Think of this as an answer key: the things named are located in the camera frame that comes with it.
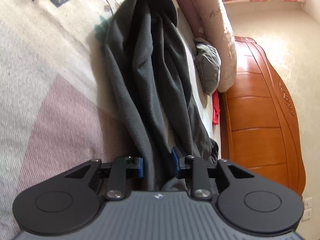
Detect dark grey sweatpants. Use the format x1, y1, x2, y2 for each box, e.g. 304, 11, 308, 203
105, 0, 218, 191

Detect orange wooden headboard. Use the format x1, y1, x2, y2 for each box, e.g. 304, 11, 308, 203
219, 37, 306, 195

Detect grey bundled cloth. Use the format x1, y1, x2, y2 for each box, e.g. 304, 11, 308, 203
194, 38, 221, 95

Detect pink floral folded quilt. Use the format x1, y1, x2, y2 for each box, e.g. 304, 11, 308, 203
176, 0, 237, 93

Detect white wall socket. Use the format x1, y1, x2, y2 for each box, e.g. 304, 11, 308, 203
302, 197, 313, 222

